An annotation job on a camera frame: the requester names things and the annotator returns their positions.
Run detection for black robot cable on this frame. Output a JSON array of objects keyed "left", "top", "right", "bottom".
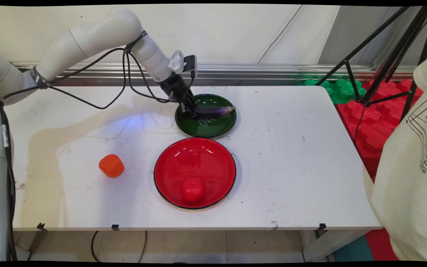
[{"left": 0, "top": 32, "right": 196, "bottom": 262}]

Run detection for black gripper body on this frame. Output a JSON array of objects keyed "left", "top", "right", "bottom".
[{"left": 159, "top": 73, "right": 196, "bottom": 107}]

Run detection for teal floor mat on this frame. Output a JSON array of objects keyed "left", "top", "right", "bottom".
[{"left": 333, "top": 234, "right": 374, "bottom": 262}]

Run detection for black floor cable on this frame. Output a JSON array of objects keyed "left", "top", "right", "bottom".
[{"left": 90, "top": 231, "right": 148, "bottom": 263}]

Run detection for green plate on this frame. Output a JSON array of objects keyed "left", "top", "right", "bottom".
[{"left": 175, "top": 94, "right": 237, "bottom": 138}]

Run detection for person in cream shirt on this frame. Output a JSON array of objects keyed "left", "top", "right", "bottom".
[{"left": 364, "top": 50, "right": 427, "bottom": 262}]

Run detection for red floor mat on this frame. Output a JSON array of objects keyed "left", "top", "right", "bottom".
[{"left": 365, "top": 228, "right": 399, "bottom": 261}]

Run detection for purple toy eggplant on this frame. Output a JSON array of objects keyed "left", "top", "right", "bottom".
[{"left": 195, "top": 105, "right": 236, "bottom": 119}]

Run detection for aluminium wall rail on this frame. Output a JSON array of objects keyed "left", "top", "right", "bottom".
[{"left": 11, "top": 62, "right": 418, "bottom": 83}]

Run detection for grey table leg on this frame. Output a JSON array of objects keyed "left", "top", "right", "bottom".
[{"left": 302, "top": 230, "right": 370, "bottom": 262}]

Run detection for red foam blocks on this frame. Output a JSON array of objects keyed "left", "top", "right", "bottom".
[{"left": 336, "top": 79, "right": 425, "bottom": 182}]

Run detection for red plate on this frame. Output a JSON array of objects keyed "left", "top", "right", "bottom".
[{"left": 154, "top": 138, "right": 237, "bottom": 210}]

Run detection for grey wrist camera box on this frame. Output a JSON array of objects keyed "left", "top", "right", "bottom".
[{"left": 183, "top": 55, "right": 198, "bottom": 78}]

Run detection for black arm strap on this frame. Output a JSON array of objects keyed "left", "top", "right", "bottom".
[{"left": 125, "top": 31, "right": 148, "bottom": 54}]

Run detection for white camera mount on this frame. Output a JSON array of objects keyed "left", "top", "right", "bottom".
[{"left": 167, "top": 51, "right": 185, "bottom": 75}]

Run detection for red toy tomato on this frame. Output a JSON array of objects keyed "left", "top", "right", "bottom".
[{"left": 181, "top": 177, "right": 206, "bottom": 203}]

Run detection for black tripod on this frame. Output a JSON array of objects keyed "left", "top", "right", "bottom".
[{"left": 315, "top": 6, "right": 427, "bottom": 145}]

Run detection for orange toy pepper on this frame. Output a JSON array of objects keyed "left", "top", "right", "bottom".
[{"left": 99, "top": 154, "right": 125, "bottom": 178}]

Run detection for green foam blocks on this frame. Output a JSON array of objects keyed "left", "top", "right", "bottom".
[{"left": 299, "top": 78, "right": 367, "bottom": 104}]

